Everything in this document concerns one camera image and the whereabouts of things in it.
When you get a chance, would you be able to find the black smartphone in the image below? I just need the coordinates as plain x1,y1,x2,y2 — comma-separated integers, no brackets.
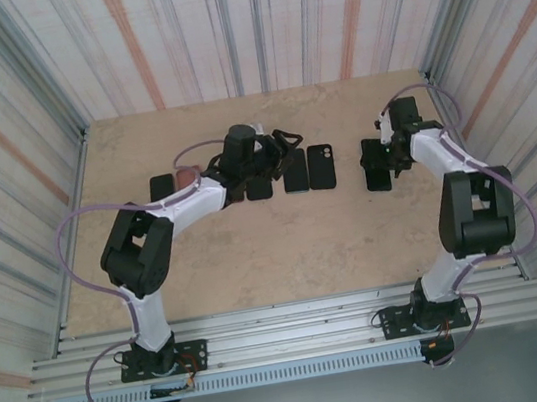
359,136,395,193

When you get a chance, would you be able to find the black phone case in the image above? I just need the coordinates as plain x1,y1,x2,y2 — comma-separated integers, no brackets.
244,175,276,203

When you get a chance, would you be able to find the black phone case camera cutout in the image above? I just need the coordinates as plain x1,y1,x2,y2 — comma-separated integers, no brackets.
303,142,339,193

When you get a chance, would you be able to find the pink phone case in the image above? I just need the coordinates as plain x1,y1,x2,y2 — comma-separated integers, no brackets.
173,165,205,193

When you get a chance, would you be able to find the dark purple phone case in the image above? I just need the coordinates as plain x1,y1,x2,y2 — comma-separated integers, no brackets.
147,173,178,202

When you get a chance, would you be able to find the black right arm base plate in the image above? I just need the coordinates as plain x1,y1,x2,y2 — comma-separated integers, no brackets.
378,296,472,342

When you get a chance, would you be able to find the aluminium front rail frame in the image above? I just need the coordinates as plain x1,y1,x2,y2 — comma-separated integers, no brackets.
19,263,537,402

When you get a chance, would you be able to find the aluminium side rail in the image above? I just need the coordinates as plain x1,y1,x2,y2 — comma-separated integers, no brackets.
18,124,123,359
422,58,532,291

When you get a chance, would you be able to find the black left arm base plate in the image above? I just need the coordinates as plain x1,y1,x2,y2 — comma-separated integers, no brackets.
117,339,211,385

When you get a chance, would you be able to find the slotted grey cable tray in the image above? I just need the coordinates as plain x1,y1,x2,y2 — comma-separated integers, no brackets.
48,342,425,402

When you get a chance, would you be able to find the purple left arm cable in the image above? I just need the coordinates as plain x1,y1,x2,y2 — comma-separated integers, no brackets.
44,138,265,402

